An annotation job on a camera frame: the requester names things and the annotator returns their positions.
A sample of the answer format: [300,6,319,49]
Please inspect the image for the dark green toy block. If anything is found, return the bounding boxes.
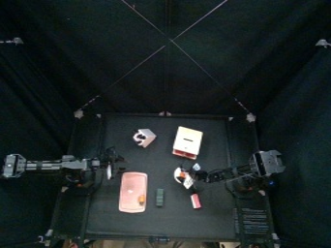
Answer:
[153,188,165,208]

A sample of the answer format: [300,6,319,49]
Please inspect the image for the red toy block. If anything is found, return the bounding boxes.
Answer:
[188,193,203,210]

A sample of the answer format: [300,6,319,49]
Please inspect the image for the pink and white box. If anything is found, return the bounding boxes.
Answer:
[171,125,204,161]

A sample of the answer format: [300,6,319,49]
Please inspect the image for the small white plate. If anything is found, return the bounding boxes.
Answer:
[173,167,187,184]

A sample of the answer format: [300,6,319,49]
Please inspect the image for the pink plastic tray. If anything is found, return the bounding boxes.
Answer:
[117,170,149,214]

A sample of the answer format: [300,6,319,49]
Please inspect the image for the white toy block black knobs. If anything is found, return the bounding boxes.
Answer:
[132,128,157,149]

